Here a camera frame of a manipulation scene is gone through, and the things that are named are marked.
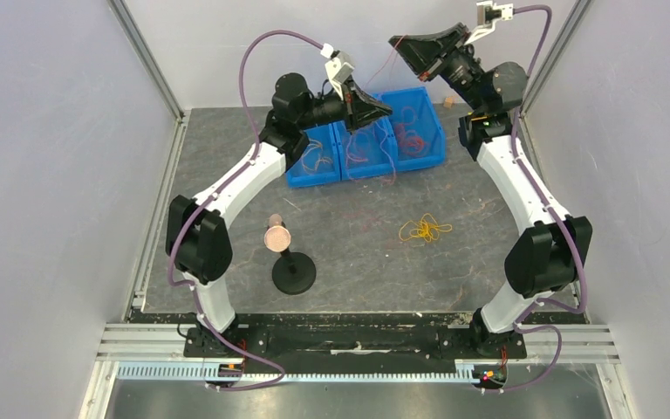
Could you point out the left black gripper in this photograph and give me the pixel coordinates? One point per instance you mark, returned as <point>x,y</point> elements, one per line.
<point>352,123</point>

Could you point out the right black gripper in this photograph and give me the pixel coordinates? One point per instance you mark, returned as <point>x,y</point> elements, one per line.
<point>435,58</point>

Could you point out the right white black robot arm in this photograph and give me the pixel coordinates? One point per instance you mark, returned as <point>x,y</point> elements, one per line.
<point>546,264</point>

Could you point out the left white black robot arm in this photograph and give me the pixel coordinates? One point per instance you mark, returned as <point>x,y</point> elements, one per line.
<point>197,238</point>

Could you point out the middle blue plastic bin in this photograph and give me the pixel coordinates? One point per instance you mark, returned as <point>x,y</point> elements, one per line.
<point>366,153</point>

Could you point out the right blue plastic bin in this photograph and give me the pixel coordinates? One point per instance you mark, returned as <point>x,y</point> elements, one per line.
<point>420,138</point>

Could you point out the pink microphone on black stand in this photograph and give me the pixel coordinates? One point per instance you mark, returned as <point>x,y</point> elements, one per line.
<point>294,272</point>

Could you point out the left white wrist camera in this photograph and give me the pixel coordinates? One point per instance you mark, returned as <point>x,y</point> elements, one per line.
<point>338,68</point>

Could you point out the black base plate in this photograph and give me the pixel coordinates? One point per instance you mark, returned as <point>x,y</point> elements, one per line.
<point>445,335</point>

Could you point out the light blue cable comb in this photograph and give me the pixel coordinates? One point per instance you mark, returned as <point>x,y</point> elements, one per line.
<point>209,371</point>

